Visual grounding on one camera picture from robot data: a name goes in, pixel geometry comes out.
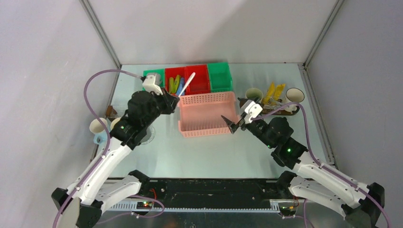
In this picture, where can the red bin with holder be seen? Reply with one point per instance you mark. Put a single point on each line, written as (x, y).
(200, 83)

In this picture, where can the white toothbrush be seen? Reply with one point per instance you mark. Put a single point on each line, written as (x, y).
(189, 81)

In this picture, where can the white mug blue handle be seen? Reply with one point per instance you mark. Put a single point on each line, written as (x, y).
(100, 134)

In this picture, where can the brown wooden toothbrush holder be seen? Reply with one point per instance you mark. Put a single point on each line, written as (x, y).
(111, 113)

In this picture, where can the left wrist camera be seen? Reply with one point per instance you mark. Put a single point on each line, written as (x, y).
(151, 83)

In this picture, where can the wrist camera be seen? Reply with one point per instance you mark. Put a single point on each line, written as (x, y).
(250, 110)
(151, 83)

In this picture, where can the pink perforated basket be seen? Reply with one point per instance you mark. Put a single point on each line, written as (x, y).
(201, 114)

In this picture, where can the brown wooden oval tray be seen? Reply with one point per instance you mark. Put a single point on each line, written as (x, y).
(286, 113)

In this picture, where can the light green mug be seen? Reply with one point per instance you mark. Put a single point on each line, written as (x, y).
(254, 94)

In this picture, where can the red bin with toothpaste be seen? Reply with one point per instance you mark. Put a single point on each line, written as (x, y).
(173, 72)

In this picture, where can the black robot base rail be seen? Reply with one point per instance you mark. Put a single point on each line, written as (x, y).
(215, 193)

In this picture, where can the cream mug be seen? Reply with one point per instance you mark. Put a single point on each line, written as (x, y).
(114, 122)

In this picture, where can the green bin far right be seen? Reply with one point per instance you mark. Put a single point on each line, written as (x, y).
(220, 77)

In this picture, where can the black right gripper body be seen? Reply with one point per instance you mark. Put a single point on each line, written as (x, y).
(257, 128)

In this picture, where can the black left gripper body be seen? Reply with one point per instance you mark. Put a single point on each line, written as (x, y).
(159, 107)

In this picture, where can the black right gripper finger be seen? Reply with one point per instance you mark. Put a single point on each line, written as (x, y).
(232, 126)
(244, 102)

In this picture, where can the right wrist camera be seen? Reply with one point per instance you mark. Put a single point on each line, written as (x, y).
(250, 110)

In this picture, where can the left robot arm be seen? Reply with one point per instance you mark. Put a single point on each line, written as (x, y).
(85, 197)

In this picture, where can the white mug dark rim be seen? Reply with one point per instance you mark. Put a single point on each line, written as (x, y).
(293, 95)

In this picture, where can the green toothpaste tube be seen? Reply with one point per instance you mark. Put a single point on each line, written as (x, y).
(176, 82)
(171, 85)

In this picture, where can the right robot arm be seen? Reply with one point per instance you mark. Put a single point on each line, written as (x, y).
(308, 177)

